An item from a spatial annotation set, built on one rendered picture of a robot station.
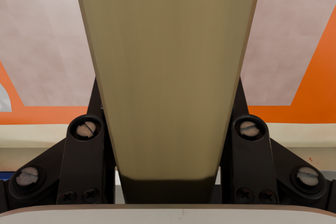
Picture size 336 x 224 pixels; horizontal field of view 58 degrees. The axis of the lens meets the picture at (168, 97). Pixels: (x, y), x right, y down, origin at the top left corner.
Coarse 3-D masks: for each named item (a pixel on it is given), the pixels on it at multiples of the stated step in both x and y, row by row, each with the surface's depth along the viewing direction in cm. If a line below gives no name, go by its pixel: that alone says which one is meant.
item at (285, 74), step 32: (0, 0) 25; (32, 0) 25; (64, 0) 25; (288, 0) 25; (320, 0) 25; (0, 32) 27; (32, 32) 27; (64, 32) 27; (256, 32) 27; (288, 32) 27; (320, 32) 27; (0, 64) 30; (32, 64) 30; (64, 64) 30; (256, 64) 30; (288, 64) 30; (320, 64) 30; (32, 96) 33; (64, 96) 33; (256, 96) 33; (288, 96) 33; (320, 96) 33
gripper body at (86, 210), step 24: (0, 216) 7; (24, 216) 7; (48, 216) 7; (72, 216) 7; (96, 216) 7; (120, 216) 7; (144, 216) 7; (168, 216) 7; (192, 216) 7; (216, 216) 7; (240, 216) 7; (264, 216) 7; (288, 216) 7; (312, 216) 7
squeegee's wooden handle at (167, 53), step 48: (96, 0) 4; (144, 0) 4; (192, 0) 4; (240, 0) 5; (96, 48) 5; (144, 48) 5; (192, 48) 5; (240, 48) 5; (144, 96) 6; (192, 96) 6; (144, 144) 7; (192, 144) 7; (144, 192) 9; (192, 192) 9
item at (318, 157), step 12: (0, 156) 39; (12, 156) 39; (24, 156) 39; (36, 156) 39; (300, 156) 39; (312, 156) 39; (324, 156) 39; (0, 168) 38; (12, 168) 38; (324, 168) 38; (216, 180) 40
